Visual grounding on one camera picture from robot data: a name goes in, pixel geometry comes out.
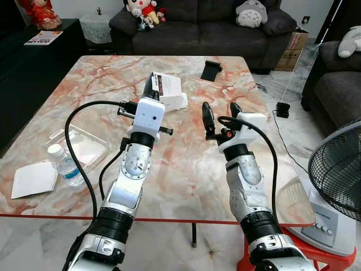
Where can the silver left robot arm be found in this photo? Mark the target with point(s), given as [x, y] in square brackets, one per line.
[135, 164]

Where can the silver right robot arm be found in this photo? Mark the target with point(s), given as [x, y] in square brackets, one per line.
[248, 175]

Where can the black phone stand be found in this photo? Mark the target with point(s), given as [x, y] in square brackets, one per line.
[210, 71]

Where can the black power adapter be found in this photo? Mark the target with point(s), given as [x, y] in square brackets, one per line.
[282, 109]

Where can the dark grey long sofa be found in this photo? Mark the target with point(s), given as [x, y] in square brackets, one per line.
[197, 39]

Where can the red white doll plush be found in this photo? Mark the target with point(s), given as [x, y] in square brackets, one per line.
[145, 8]

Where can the white lace covered side table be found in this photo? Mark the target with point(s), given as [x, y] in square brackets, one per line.
[97, 28]

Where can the tall brown cardboard box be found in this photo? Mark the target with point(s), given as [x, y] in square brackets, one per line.
[293, 51]

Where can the clear plastic tray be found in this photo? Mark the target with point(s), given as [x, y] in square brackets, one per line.
[84, 144]

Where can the small dark ornament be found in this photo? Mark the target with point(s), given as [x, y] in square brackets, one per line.
[100, 11]

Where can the grey round totoro plush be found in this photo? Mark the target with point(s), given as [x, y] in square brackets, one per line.
[251, 16]

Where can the dark grey armchair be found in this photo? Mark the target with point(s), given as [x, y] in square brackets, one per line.
[338, 90]

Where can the clear plastic water bottle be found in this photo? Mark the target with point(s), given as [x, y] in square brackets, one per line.
[66, 169]

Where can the red white magazine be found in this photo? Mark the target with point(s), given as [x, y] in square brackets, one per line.
[44, 38]

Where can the black low cabinet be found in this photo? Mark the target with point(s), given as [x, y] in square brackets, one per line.
[34, 84]

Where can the red dressed figurine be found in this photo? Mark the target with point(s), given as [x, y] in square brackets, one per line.
[40, 12]

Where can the white grey long plush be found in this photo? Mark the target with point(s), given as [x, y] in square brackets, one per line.
[351, 42]

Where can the black cage electric fan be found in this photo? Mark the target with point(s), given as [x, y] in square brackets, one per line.
[321, 223]

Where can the white paper sheet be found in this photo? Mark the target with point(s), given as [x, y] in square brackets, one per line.
[34, 180]

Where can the red plastic stool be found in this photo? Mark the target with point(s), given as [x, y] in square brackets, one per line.
[333, 262]

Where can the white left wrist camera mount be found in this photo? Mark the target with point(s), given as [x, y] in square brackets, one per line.
[149, 116]

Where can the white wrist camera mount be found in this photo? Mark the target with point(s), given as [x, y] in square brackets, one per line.
[149, 116]
[248, 127]

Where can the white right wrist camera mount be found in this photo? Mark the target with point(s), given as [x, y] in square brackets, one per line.
[248, 127]

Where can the black metal table frame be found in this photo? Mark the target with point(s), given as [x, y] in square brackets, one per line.
[194, 234]

